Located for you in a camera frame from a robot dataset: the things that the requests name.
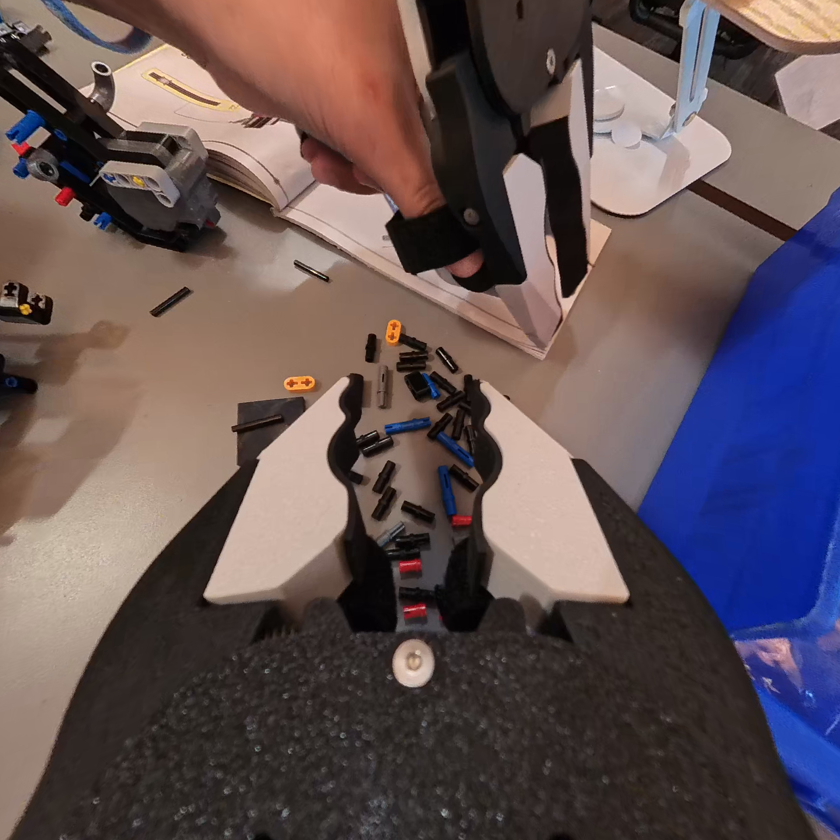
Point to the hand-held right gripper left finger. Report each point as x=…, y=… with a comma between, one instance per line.
x=282, y=518

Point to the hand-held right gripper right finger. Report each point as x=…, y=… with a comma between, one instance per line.
x=551, y=525

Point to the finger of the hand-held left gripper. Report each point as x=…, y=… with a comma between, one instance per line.
x=528, y=262
x=574, y=170

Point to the pile of small lego pins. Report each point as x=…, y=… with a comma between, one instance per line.
x=413, y=446

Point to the flame-printed lego truck body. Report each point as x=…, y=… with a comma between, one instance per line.
x=26, y=308

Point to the black flat lego panel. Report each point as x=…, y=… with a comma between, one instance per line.
x=262, y=446

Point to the black lego axle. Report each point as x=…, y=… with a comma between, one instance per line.
x=312, y=271
x=257, y=423
x=170, y=301

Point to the orange lego connector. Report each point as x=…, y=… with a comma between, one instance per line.
x=299, y=383
x=393, y=331

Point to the lego instruction booklet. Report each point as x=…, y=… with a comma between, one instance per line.
x=262, y=157

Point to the grey lego chassis assembly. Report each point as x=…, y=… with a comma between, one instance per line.
x=151, y=170

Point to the person's left hand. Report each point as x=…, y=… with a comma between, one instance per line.
x=315, y=85

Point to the white tablet stand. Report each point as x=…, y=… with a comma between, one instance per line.
x=663, y=157

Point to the blue plastic bin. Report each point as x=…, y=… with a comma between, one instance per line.
x=754, y=407

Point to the wooden board with paper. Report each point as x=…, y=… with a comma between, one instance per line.
x=787, y=19

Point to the clear plastic bag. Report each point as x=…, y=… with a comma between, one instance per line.
x=794, y=709

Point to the blue wristband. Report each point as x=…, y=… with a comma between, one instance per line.
x=105, y=33

